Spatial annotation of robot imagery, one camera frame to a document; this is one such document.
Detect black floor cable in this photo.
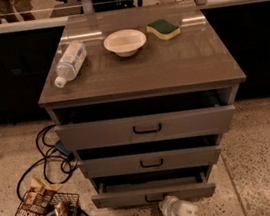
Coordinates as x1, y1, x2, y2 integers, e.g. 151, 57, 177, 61
7, 120, 97, 216

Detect green yellow sponge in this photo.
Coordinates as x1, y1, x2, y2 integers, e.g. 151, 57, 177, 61
146, 19, 180, 41

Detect clear plastic water bottle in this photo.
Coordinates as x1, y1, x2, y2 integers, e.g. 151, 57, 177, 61
54, 41, 87, 88

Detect brown snack bag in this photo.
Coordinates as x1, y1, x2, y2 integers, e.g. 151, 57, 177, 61
15, 177, 63, 216

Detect grey top drawer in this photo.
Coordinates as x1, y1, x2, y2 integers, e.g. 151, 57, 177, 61
55, 105, 235, 151

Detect grey drawer cabinet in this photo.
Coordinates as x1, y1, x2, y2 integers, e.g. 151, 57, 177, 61
25, 0, 261, 201

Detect white bowl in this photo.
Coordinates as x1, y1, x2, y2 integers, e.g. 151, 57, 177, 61
103, 29, 147, 57

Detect grey middle drawer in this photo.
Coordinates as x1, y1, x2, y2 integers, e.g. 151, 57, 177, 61
79, 146, 221, 179

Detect grey drawer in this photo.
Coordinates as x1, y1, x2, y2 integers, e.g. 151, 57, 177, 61
55, 105, 235, 151
79, 146, 221, 179
92, 172, 216, 208

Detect copper drink can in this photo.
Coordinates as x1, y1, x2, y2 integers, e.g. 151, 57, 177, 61
54, 202, 70, 216

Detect blue plug box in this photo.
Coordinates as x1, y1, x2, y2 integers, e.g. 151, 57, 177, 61
55, 141, 74, 160

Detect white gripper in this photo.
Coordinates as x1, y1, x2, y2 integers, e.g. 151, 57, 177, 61
158, 195, 199, 216

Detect grey bottom drawer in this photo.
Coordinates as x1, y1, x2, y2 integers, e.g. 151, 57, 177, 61
92, 172, 216, 208

